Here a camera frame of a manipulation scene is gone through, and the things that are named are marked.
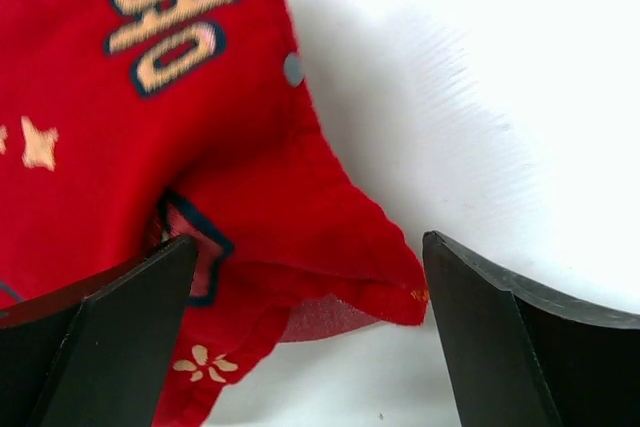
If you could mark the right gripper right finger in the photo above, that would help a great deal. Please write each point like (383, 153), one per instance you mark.
(520, 353)

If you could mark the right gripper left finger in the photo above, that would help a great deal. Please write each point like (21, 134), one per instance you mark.
(96, 353)

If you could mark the red cartoon print pillowcase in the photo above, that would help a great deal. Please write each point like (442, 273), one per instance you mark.
(125, 123)

